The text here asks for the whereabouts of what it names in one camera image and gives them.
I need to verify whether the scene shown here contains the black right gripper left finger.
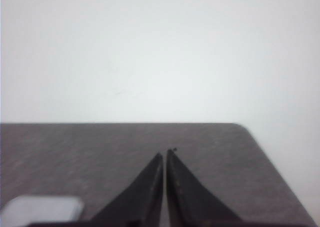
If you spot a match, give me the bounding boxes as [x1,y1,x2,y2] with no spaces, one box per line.
[90,153,163,227]

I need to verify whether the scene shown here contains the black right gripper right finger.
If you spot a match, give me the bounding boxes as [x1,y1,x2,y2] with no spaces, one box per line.
[166,149,244,227]

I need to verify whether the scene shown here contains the silver digital kitchen scale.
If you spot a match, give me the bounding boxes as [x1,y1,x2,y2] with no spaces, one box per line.
[0,195,85,227]

